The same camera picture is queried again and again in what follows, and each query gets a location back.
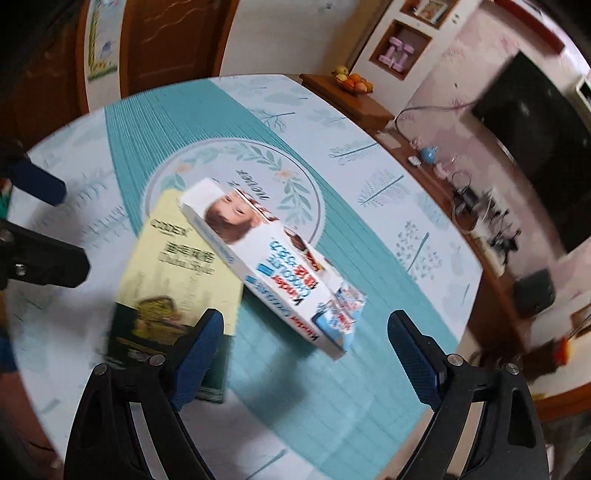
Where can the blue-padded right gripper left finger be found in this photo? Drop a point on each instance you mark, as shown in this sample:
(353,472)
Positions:
(103,441)

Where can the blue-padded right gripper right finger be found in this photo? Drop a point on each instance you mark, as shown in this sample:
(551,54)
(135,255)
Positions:
(508,443)

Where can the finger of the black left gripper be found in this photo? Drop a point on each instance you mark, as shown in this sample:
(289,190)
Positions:
(36,259)

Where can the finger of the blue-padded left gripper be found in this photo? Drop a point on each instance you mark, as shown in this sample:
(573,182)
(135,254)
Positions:
(37,182)

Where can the green yellow Codex chocolate box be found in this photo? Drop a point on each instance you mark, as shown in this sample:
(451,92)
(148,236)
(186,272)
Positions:
(171,279)

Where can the white Kinder chocolate box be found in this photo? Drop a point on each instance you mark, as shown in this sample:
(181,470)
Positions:
(286,273)

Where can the brown wooden door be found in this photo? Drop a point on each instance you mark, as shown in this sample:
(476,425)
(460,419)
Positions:
(40,68)
(166,42)

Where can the black speaker box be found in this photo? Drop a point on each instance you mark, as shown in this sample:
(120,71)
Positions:
(534,293)

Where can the patterned tablecloth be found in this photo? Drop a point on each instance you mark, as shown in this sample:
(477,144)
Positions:
(328,231)

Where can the white power strip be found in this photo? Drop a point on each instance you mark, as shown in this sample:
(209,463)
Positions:
(492,256)

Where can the giraffe height chart poster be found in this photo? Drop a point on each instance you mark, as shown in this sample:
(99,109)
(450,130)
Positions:
(102,41)

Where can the blue teapot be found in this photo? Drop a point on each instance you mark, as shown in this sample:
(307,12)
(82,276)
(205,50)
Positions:
(429,154)

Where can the black television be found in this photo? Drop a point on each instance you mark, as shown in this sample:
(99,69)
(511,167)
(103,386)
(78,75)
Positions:
(547,139)

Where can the fruit bowl with oranges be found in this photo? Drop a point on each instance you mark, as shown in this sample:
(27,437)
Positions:
(351,82)

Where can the pink dumbbells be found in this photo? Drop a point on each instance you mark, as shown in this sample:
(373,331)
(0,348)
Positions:
(397,55)

